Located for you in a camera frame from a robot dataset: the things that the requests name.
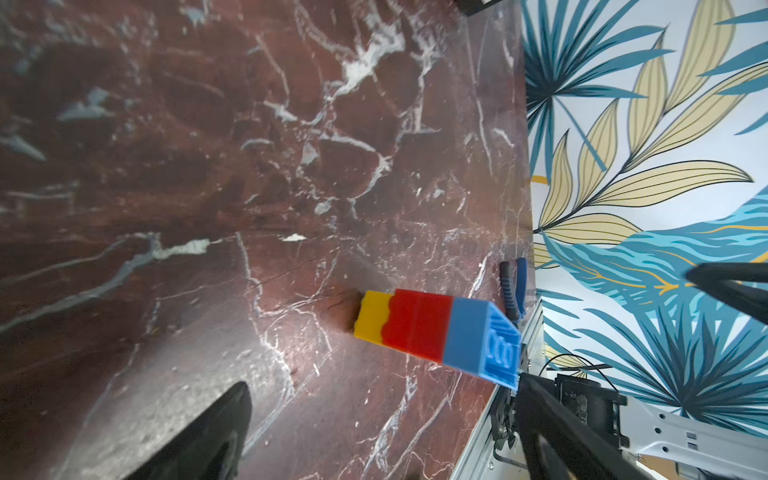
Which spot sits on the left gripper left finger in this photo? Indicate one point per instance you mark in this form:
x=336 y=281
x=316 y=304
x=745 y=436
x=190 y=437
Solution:
x=210 y=447

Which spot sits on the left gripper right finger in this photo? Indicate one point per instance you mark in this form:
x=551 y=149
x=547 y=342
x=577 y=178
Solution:
x=557 y=445

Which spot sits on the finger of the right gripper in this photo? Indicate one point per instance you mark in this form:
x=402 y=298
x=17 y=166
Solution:
x=734 y=284

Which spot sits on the blue lego brick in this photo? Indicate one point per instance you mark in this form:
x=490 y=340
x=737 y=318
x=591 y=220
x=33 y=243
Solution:
x=483 y=342

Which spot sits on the red lego brick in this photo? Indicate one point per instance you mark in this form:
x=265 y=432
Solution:
x=418 y=324

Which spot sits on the yellow orange lego brick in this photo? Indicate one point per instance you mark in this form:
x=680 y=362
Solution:
x=373 y=316

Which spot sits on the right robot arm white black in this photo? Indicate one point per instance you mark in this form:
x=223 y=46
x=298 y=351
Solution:
x=695 y=387

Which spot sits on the yellow black toolbox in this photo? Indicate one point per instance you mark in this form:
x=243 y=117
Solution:
x=473 y=7

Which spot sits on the aluminium front frame rail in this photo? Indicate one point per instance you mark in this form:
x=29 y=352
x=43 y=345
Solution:
x=494 y=450

